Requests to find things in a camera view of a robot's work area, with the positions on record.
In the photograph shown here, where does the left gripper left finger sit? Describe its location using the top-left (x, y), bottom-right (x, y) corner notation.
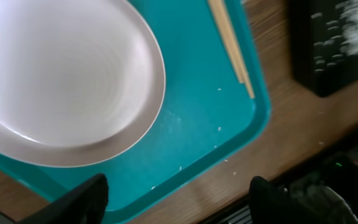
top-left (19, 174), bottom-right (109, 224)

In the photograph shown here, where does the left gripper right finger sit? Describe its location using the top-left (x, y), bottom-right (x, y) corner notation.
top-left (249, 176), bottom-right (322, 224)

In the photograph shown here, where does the white rice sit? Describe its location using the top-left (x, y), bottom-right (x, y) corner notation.
top-left (310, 0), bottom-right (358, 73)

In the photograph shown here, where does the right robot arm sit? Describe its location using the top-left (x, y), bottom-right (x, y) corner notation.
top-left (273, 150), bottom-right (358, 223)

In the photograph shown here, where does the teal plastic tray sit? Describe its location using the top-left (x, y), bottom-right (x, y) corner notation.
top-left (0, 0), bottom-right (271, 223)

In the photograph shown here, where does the large white plate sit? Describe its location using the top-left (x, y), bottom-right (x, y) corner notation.
top-left (0, 1), bottom-right (166, 167)

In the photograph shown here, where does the black plastic tray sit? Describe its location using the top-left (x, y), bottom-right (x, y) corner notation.
top-left (287, 0), bottom-right (358, 97)

